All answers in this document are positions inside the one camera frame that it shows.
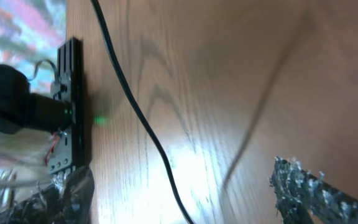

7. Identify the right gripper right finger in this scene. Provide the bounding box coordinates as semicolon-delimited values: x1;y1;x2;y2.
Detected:
270;157;358;224

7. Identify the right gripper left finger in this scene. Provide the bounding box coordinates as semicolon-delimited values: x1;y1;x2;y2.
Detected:
0;166;94;224

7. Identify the black usb cable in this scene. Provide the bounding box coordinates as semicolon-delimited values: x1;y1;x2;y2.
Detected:
90;0;196;224

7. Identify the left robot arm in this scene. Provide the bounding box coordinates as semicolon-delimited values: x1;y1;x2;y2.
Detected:
0;64;72;134

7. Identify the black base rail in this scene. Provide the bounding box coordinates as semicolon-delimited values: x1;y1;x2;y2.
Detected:
47;37;86;174

